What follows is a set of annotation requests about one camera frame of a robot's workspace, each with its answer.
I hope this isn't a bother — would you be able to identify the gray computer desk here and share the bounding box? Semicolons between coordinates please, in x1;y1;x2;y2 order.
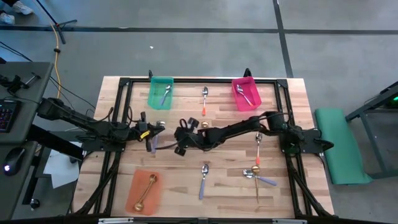
0;61;53;222

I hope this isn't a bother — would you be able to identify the gray metal table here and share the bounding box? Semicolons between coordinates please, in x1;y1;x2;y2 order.
344;80;398;180

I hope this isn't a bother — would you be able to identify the orange plastic bin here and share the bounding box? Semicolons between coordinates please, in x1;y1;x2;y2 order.
124;169;163;216

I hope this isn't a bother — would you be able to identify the purple-handled silver spoon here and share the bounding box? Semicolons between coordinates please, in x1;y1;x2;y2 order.
242;169;278;187
150;120;166;154
159;84;173;106

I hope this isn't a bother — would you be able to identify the pink plastic bin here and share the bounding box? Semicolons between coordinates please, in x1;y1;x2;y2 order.
231;76;262;112

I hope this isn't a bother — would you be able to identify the grey-handled spoon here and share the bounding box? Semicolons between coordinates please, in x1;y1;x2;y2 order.
198;164;210;200

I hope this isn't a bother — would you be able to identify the black backlit keyboard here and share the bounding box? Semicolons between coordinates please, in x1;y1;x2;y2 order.
0;99;18;133

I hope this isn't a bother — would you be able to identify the black computer mouse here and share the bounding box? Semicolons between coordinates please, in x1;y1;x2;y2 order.
2;147;26;177

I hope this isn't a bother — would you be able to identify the orange-handled silver spoon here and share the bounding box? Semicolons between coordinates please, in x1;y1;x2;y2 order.
201;86;209;116
235;84;256;108
254;131;262;166

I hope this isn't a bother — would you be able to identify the black tripod stand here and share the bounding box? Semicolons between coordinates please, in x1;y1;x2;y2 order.
33;0;78;45

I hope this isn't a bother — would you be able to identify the teal plastic bin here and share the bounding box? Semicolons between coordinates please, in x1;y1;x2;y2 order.
147;76;175;111

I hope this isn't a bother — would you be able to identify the person's foot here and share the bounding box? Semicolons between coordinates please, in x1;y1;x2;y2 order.
11;0;34;16
0;11;16;26

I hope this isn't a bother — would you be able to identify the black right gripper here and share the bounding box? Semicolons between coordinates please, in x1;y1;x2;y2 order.
174;118;205;156

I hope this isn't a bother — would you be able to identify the yellow power cable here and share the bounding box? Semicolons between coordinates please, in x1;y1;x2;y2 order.
49;21;63;100

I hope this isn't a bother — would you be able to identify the black aluminium table frame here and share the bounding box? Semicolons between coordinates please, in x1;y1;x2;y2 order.
67;76;335;218

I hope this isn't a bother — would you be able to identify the silver metal bracket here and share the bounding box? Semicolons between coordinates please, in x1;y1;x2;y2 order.
272;218;307;224
98;217;134;224

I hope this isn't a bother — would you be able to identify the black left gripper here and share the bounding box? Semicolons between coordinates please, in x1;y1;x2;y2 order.
136;111;166;152

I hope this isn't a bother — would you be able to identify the white paper sheet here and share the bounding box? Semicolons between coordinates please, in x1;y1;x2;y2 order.
42;149;80;189

